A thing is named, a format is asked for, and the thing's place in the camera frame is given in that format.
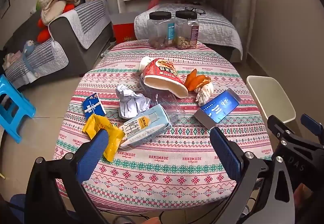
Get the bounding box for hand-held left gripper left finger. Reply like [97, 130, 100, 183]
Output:
[24, 128, 110, 224]

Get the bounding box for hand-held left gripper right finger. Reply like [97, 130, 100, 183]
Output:
[210, 126, 296, 224]

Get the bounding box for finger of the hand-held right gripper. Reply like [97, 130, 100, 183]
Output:
[301, 113, 324, 148]
[267, 114, 301, 140]

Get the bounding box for yellow snack wrapper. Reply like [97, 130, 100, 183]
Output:
[83, 114, 125, 162]

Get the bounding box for white plastic chair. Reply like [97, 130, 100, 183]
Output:
[246, 75, 296, 124]

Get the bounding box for small blue packet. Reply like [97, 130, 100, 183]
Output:
[82, 92, 107, 120]

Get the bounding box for blue cardboard box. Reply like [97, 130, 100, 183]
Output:
[194, 88, 241, 129]

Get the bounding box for light blue milk carton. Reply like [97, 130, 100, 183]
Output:
[118, 103, 173, 150]

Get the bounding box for white paper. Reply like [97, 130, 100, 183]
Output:
[116, 84, 151, 119]

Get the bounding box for white tissue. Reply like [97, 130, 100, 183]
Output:
[195, 84, 214, 106]

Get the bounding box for crushed clear plastic bottle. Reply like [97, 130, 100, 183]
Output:
[144, 85, 186, 126]

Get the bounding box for orange peel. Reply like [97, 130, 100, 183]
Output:
[184, 69, 198, 92]
[194, 75, 212, 88]

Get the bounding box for white paper cup green print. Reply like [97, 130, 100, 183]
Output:
[139, 56, 155, 73]

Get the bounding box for red instant noodle cup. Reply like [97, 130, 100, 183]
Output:
[140, 58, 189, 99]

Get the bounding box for person's right hand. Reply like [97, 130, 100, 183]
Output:
[294, 182, 314, 217]

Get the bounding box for patterned tablecloth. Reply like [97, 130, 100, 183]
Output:
[53, 40, 275, 210]

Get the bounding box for blue plastic stool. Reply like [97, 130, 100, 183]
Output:
[0, 74, 36, 143]

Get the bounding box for grey striped seat cover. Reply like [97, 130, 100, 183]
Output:
[4, 40, 69, 88]

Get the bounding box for dark grey sofa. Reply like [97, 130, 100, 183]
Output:
[0, 0, 113, 90]

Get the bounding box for grey striped bed quilt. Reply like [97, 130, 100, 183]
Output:
[134, 3, 243, 61]

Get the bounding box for red box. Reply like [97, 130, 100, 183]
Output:
[113, 22, 136, 44]

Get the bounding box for blue plush toy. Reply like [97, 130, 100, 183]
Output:
[22, 40, 38, 78]

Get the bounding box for pink cloth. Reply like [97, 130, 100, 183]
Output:
[2, 52, 21, 68]

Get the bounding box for orange plush toy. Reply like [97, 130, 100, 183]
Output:
[37, 4, 75, 43]

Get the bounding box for clear jar purple label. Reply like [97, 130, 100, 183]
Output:
[175, 10, 199, 49]

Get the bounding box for grey striped sofa cushion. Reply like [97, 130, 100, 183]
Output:
[49, 0, 112, 50]

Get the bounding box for black eyeglasses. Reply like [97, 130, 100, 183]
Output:
[184, 6, 206, 15]

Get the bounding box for clear jar teal label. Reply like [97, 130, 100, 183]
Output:
[149, 12, 176, 49]

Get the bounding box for framed wall picture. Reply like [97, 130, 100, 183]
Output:
[0, 0, 11, 19]

